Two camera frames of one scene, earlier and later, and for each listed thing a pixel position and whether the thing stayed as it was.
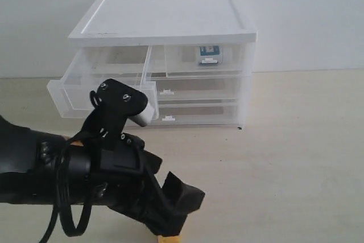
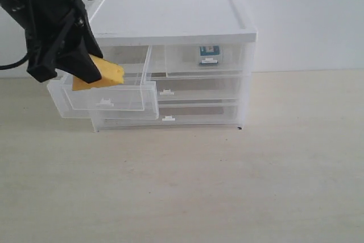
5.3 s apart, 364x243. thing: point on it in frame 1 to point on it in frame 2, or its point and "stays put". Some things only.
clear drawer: x=196 y=62 stays put
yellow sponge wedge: x=174 y=239 to x=112 y=74
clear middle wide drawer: x=201 y=89 stays put
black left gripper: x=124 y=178 to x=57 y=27
